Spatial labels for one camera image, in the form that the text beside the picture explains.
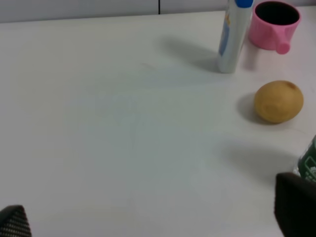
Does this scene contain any brown potato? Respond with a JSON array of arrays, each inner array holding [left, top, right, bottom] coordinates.
[[254, 80, 304, 123]]

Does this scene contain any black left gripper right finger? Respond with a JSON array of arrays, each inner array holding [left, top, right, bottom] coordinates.
[[274, 172, 316, 237]]

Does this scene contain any clear water bottle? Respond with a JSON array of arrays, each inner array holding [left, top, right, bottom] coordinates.
[[293, 136, 316, 183]]

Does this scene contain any white blue shampoo bottle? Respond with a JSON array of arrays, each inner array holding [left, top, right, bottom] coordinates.
[[217, 0, 254, 74]]

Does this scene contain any pink toy saucepan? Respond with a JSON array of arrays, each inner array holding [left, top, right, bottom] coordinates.
[[248, 0, 301, 55]]

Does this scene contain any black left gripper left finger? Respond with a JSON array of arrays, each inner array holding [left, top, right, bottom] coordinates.
[[0, 205, 32, 237]]

